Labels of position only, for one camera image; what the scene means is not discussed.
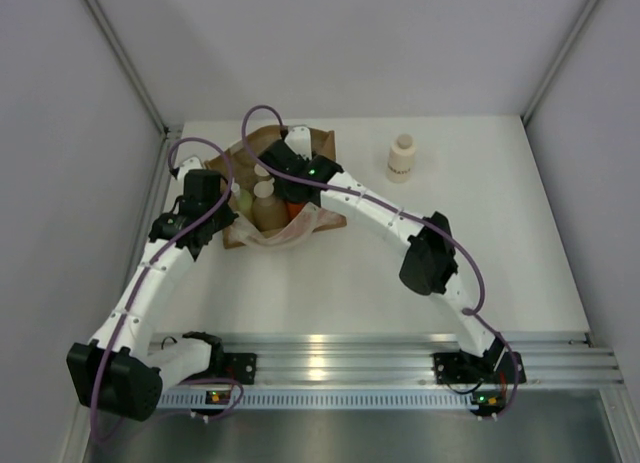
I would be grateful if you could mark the grey-green pump bottle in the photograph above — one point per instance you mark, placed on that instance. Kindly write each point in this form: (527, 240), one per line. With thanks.
(262, 175)

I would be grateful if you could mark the burlap canvas tote bag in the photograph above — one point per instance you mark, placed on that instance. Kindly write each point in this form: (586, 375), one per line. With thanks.
(243, 231)

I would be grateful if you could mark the yellow-green squeeze bottle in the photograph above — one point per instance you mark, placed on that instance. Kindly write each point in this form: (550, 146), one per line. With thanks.
(243, 200)

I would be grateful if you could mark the right aluminium frame post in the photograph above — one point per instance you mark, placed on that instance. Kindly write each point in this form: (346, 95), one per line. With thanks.
(570, 39)

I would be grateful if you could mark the blue orange spray bottle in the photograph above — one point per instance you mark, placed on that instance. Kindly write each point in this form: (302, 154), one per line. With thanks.
(294, 209)

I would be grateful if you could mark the beige pump bottle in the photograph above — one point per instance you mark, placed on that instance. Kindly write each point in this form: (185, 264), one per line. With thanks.
(269, 212)

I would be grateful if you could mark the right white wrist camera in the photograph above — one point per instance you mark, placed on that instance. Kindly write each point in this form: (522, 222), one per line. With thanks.
(299, 139)

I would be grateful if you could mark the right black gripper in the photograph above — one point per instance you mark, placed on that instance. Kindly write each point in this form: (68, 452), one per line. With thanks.
(280, 190)

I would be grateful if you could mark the aluminium frame post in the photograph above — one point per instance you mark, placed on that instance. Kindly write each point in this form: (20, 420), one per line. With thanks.
(127, 67)
(570, 39)

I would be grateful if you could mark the slotted cable duct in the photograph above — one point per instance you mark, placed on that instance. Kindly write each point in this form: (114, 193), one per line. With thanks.
(294, 399)

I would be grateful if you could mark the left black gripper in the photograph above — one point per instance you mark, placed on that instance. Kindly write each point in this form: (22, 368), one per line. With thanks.
(228, 216)

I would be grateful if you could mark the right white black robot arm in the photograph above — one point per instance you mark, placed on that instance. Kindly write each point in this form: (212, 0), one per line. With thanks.
(429, 267)

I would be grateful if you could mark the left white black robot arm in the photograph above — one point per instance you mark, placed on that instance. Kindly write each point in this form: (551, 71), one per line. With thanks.
(115, 371)

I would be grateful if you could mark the white round cap bottle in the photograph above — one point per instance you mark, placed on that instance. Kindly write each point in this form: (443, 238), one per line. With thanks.
(401, 159)

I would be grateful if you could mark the left aluminium frame post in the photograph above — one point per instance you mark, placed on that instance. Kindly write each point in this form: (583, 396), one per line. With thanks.
(127, 67)

